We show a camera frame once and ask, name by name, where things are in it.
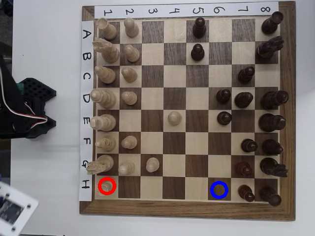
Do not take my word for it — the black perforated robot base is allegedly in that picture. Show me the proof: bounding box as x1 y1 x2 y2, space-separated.
17 77 57 104

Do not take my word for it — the light wooden pawn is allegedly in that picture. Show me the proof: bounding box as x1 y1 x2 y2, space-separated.
121 67 138 83
123 44 141 63
121 135 138 149
123 17 140 38
118 160 136 176
121 91 138 106
145 157 160 173
167 111 183 126

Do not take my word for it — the wooden chessboard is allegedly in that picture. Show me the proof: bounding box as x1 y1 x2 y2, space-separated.
79 1 296 221

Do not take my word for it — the light wooden king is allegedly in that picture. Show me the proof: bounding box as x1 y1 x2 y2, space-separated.
89 114 117 132

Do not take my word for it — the light wooden queen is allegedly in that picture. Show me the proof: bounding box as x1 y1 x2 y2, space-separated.
90 88 117 110

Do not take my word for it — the light wooden bishop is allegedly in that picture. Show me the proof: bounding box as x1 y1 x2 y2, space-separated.
94 65 117 85
94 135 117 152

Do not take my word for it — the dark wooden pawn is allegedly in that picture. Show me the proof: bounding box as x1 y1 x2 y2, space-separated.
237 66 255 85
217 111 233 126
191 43 206 62
234 91 254 109
237 184 255 203
192 17 207 39
241 138 258 153
216 88 232 105
234 160 254 177

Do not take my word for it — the light wooden knight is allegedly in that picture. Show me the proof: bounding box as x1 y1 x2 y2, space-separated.
86 154 115 176
92 37 121 63

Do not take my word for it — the light wooden rook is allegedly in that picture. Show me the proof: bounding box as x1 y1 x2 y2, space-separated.
96 18 118 41

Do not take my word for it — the paper strip with letters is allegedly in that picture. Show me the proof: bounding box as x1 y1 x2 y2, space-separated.
78 20 95 202

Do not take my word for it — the paper strip with numbers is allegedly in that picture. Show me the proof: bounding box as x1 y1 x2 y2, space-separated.
94 1 280 18

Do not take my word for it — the dark wooden king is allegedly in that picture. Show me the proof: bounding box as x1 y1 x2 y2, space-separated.
258 113 287 132

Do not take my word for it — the dark wooden queen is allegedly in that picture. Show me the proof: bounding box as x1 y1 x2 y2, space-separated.
260 90 289 110

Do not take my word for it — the dark wooden bishop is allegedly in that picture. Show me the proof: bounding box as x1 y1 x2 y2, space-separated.
261 139 284 156

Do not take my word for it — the dark wooden knight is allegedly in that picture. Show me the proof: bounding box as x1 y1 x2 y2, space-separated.
259 157 289 178
255 35 284 61

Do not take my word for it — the dark wooden rook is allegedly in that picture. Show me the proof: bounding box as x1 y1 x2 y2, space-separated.
258 186 282 207
261 11 284 35

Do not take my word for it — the white red black servo cable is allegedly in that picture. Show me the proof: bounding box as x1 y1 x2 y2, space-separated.
0 62 48 125

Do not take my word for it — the white camera mount with board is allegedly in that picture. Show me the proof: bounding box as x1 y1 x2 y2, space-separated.
0 181 40 235

